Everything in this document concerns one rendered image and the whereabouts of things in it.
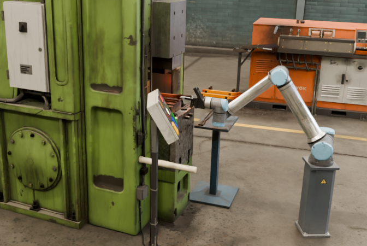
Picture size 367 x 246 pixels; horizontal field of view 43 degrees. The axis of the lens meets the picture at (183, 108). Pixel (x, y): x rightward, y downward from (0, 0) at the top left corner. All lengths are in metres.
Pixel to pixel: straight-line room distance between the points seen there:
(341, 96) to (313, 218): 3.43
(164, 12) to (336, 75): 4.00
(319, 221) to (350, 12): 7.53
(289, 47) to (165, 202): 3.57
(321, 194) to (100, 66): 1.93
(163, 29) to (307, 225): 1.88
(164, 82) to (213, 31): 7.32
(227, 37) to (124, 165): 7.91
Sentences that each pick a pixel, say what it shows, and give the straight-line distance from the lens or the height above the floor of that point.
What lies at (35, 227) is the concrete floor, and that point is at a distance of 3.96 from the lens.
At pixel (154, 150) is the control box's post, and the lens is 3.14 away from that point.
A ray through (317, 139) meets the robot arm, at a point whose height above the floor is 0.86.
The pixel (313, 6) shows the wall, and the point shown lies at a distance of 10.84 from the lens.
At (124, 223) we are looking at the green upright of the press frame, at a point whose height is 0.09.
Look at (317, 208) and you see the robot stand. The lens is 3.79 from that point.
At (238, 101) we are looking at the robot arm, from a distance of 3.57.
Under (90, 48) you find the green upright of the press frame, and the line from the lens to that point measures 3.41.
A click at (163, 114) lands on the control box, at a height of 1.12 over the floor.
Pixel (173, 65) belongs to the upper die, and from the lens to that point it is 3.47.
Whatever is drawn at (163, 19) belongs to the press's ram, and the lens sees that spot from 3.37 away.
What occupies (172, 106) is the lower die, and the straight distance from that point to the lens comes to 3.55.
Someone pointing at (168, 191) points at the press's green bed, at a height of 0.29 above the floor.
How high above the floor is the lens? 2.01
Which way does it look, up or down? 17 degrees down
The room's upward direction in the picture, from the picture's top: 2 degrees clockwise
